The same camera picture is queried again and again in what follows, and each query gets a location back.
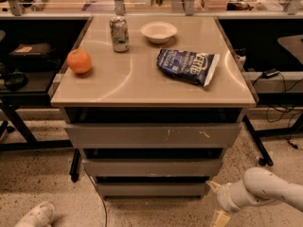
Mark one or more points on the black bag on shelf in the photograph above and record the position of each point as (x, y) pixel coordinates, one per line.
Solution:
(31, 51)

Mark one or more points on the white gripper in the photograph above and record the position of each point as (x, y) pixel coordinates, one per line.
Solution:
(224, 197)

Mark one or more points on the black power adapter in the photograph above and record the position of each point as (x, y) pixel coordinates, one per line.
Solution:
(270, 73)

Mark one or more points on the grey drawer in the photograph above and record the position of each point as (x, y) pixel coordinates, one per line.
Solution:
(152, 189)
(154, 135)
(152, 168)

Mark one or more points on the blue chip bag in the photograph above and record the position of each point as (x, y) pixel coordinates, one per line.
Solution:
(191, 67)

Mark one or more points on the grey drawer cabinet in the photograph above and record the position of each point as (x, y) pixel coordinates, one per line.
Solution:
(124, 88)

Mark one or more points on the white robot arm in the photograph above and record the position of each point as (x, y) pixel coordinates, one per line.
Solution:
(257, 187)

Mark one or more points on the black headphones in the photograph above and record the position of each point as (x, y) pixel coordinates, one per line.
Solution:
(16, 81)

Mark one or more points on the orange fruit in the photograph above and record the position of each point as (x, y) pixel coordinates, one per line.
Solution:
(79, 61)

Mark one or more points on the white bowl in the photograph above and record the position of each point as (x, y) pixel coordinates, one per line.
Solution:
(158, 32)

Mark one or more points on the black table leg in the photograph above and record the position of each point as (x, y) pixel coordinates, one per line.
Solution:
(265, 159)

